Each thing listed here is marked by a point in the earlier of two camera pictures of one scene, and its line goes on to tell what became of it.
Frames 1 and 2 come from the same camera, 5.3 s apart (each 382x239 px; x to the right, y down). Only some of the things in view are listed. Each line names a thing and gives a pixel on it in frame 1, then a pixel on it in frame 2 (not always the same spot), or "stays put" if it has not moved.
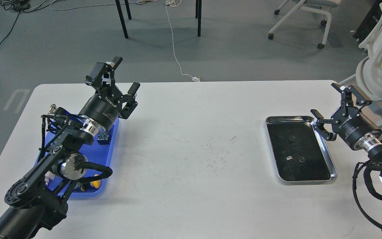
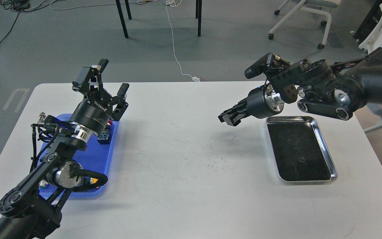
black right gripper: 352,123 -> 264,101
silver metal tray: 299,152 stays put
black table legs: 198,3 stays put
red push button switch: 102,138 stays put
